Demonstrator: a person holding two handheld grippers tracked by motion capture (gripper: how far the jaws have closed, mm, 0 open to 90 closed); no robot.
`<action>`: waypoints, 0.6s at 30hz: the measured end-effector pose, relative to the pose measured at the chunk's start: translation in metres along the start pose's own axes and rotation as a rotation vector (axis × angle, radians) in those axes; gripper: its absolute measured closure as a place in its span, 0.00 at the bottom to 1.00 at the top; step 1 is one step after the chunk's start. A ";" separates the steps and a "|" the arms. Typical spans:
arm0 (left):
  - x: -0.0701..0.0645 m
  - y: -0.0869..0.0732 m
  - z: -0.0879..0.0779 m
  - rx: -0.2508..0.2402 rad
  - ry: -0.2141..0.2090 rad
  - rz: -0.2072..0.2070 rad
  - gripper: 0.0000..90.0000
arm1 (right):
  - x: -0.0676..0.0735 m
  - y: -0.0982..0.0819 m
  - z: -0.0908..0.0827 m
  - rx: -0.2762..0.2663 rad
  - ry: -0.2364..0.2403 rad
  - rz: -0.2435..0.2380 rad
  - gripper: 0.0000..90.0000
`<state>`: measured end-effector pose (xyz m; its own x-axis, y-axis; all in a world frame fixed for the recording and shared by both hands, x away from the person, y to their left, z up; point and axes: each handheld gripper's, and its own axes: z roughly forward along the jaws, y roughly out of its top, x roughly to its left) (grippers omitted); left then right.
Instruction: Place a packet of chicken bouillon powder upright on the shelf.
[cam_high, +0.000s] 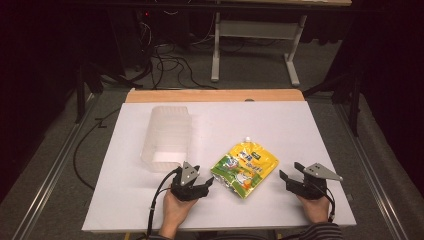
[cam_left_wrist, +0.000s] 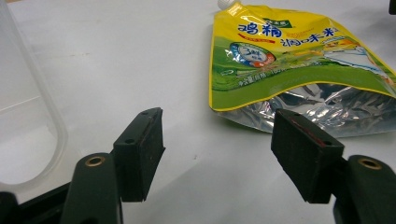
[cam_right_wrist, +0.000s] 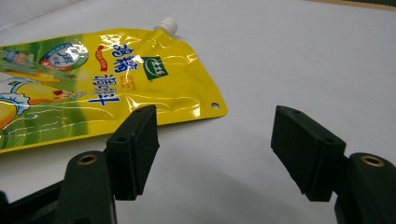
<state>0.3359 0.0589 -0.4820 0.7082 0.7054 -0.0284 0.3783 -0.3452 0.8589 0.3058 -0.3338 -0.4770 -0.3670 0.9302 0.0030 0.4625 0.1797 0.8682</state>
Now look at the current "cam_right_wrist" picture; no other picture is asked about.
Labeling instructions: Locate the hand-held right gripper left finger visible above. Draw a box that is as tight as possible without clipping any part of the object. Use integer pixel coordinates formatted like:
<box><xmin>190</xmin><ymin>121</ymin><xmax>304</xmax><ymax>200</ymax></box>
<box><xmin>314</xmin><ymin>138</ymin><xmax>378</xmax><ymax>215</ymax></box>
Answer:
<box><xmin>55</xmin><ymin>104</ymin><xmax>161</xmax><ymax>224</ymax></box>

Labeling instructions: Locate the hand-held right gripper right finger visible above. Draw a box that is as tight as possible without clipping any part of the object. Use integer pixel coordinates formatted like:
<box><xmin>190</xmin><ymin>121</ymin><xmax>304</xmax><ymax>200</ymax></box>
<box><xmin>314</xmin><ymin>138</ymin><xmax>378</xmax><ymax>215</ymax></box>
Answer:
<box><xmin>270</xmin><ymin>105</ymin><xmax>396</xmax><ymax>224</ymax></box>

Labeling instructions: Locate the yellow spouted refill pouch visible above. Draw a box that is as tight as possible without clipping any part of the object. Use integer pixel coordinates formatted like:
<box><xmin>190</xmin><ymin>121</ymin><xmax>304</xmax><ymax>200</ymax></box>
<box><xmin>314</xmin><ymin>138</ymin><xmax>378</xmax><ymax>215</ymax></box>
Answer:
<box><xmin>0</xmin><ymin>17</ymin><xmax>229</xmax><ymax>154</ymax></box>

